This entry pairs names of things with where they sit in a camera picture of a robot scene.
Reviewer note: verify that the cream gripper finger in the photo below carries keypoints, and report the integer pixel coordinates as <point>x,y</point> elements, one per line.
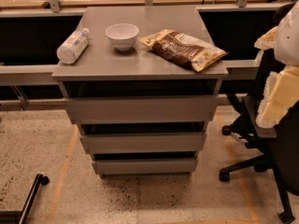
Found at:
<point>267,41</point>
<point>281,92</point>

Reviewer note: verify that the grey bottom drawer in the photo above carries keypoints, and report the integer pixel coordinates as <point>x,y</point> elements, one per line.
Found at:
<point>133,167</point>

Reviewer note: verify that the grey drawer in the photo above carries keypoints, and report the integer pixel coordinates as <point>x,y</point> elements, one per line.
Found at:
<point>117,110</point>
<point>133,167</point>
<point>143,142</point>

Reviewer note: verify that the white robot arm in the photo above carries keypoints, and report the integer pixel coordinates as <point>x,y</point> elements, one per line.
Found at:
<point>286,49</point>

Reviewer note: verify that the grey top drawer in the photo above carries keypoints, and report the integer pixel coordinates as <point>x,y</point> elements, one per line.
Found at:
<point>117,110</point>

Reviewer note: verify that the grey middle drawer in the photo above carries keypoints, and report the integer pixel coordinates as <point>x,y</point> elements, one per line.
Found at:
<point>143,142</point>

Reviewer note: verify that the grey drawer cabinet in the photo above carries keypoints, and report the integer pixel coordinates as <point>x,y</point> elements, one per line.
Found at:
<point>102,71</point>

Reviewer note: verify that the black office chair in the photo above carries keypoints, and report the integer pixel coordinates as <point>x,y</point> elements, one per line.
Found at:
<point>279,145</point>

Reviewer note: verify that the brown yellow snack bag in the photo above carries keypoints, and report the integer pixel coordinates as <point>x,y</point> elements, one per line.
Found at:
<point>183,50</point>

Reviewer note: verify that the white bowl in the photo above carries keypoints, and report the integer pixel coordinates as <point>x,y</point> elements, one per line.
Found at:
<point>122,36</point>

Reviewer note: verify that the clear plastic bottle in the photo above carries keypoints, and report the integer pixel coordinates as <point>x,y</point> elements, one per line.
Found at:
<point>73,46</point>

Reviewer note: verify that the black metal stand leg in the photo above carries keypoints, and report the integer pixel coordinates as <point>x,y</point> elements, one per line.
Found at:
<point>19,217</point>

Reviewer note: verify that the grey metal rail frame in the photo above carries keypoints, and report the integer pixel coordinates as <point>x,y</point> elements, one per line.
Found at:
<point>32,87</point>

